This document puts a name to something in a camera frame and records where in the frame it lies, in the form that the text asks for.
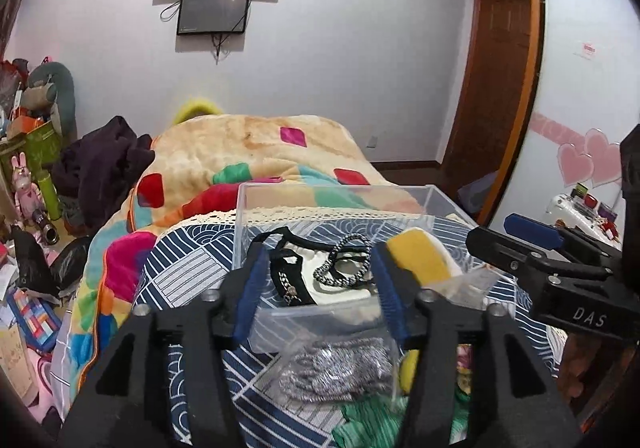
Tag green paper bag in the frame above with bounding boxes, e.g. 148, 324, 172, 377
21, 120, 64, 169

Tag pink heart stickers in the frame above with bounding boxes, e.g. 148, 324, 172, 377
556, 128, 624, 189

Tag yellow white plush item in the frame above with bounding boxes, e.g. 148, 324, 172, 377
387, 226, 469, 289

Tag floral cloth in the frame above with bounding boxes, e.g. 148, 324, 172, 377
449, 342, 477, 395

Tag colourful flat box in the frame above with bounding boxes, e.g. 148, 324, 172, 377
7, 288, 64, 355

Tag clear plastic storage box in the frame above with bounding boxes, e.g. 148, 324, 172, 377
232, 182, 482, 355

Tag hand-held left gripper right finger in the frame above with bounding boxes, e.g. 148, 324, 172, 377
371, 241, 584, 448

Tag yellow fluffy item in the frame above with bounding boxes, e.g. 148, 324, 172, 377
172, 97, 227, 127

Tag dark blue bag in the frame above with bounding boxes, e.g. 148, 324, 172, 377
457, 170, 502, 217

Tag pink rabbit toy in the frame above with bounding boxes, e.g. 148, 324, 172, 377
10, 151, 42, 229

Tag blue white patterned sheet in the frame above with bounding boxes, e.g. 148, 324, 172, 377
134, 210, 568, 448

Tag dark clothes pile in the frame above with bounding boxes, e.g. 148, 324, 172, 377
51, 115, 157, 235

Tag white sliding wardrobe door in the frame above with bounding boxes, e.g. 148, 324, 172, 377
486, 0, 640, 249

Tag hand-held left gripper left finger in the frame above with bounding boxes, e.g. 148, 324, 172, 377
60, 243, 273, 448

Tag black white braided hair tie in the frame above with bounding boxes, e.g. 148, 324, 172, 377
313, 233, 374, 287

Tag small yellow soft item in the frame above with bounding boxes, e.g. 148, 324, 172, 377
399, 349, 421, 395

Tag colourful patchwork blanket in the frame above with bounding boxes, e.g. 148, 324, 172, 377
69, 114, 427, 410

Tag black cylinder object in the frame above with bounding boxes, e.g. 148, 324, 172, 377
30, 208, 61, 247

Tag grey plush toy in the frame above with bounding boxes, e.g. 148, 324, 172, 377
22, 60, 79, 139

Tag black plastic bag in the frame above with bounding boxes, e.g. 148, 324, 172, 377
10, 225, 94, 299

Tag wooden door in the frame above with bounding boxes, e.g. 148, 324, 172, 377
439, 0, 534, 169

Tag small wall monitor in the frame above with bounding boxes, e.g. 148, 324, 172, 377
177, 0, 252, 35

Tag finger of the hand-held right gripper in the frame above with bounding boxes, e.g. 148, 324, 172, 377
504, 213, 623, 261
466, 226, 616, 299

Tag cardboard box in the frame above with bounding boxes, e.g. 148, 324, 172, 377
0, 323, 39, 405

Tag green bottle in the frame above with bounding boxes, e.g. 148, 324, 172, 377
37, 168, 64, 222

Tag silver sequin pouch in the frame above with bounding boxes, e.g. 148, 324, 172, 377
276, 337, 397, 405

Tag clear plastic packet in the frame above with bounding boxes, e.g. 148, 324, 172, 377
439, 264, 502, 305

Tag green pleated cloth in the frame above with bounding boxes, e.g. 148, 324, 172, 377
332, 399, 469, 448

